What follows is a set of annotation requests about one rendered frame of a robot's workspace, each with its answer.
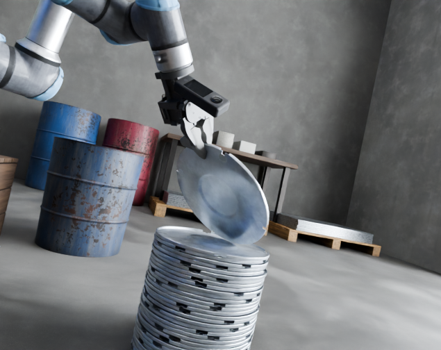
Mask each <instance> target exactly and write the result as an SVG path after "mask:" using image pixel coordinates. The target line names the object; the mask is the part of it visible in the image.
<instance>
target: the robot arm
mask: <svg viewBox="0 0 441 350"><path fill-rule="evenodd" d="M179 7H180V5H179V2H178V1H177V0H135V1H134V2H131V3H130V2H128V1H126V0H40V2H39V4H38V7H37V9H36V11H35V14H34V16H33V19H32V22H31V25H30V26H29V29H28V32H27V34H26V37H25V38H23V39H20V40H17V41H16V43H15V45H14V47H12V46H9V45H7V44H5V42H6V38H5V37H4V36H3V35H2V34H0V89H2V90H7V91H9V92H13V93H15V94H19V95H22V96H24V97H26V98H28V99H35V100H38V101H46V100H48V99H50V98H52V97H53V96H54V95H55V94H56V93H57V91H58V90H59V89H60V86H61V85H62V82H63V70H62V69H61V68H60V64H61V61H60V58H59V56H58V52H59V51H60V48H61V46H62V44H63V41H64V39H65V36H66V34H67V32H68V29H69V27H70V24H71V22H72V20H73V18H74V15H78V16H79V17H81V18H83V19H84V20H86V21H87V22H89V23H91V24H92V25H94V26H96V27H97V28H99V30H100V32H101V34H102V36H103V37H104V38H105V40H106V41H107V42H109V43H111V44H113V45H124V46H126V45H130V44H133V43H138V42H146V41H149V44H150V47H151V50H152V52H153V56H154V59H155V61H156V65H157V68H158V70H159V71H160V72H156V73H155V76H156V79H161V81H162V84H163V87H164V90H165V94H163V95H165V97H163V95H162V100H161V101H159V102H158V106H159V108H160V112H161V115H162V117H163V121H164V123H165V124H171V126H178V125H179V124H180V125H181V131H182V133H183V134H184V136H183V137H181V139H180V141H181V144H182V145H183V146H184V147H187V148H189V149H191V150H194V152H195V153H196V154H197V155H198V156H199V157H200V158H202V159H204V160H205V159H206V154H207V151H206V150H205V148H204V143H208V144H211V143H212V139H213V117H218V116H220V115H221V114H222V113H224V112H225V111H227V110H228V107H229V104H230V101H229V100H228V99H226V98H224V97H223V96H222V95H220V94H218V93H216V92H215V91H214V90H211V89H210V88H209V87H207V86H205V85H204V84H203V83H201V82H199V81H198V80H196V79H195V78H192V77H191V76H190V75H188V74H189V73H191V72H193V71H194V67H193V64H192V61H193V59H192V54H191V51H190V47H189V44H188V39H187V36H186V33H185V28H184V25H183V20H182V17H181V12H180V9H179ZM163 113H164V114H163ZM194 126H195V127H194Z"/></svg>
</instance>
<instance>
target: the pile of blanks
mask: <svg viewBox="0 0 441 350"><path fill-rule="evenodd" d="M267 264H268V259H267V260H261V261H245V260H232V259H228V258H222V257H216V256H210V255H206V254H203V253H198V252H195V251H191V250H188V249H184V248H181V247H178V246H176V245H173V244H170V243H168V242H166V241H164V240H162V239H161V238H159V237H158V236H157V235H156V232H155V233H154V239H153V242H152V250H151V255H150V257H149V266H148V269H147V273H146V276H145V279H144V287H143V289H142V294H141V297H140V303H139V306H138V313H137V317H136V320H135V327H134V331H133V339H132V340H131V348H132V349H131V350H250V345H251V341H252V339H253V332H254V329H255V323H256V319H257V313H258V311H259V308H260V304H259V302H260V297H261V294H262V291H263V287H264V285H263V282H264V278H265V277H266V275H267V269H266V267H267Z"/></svg>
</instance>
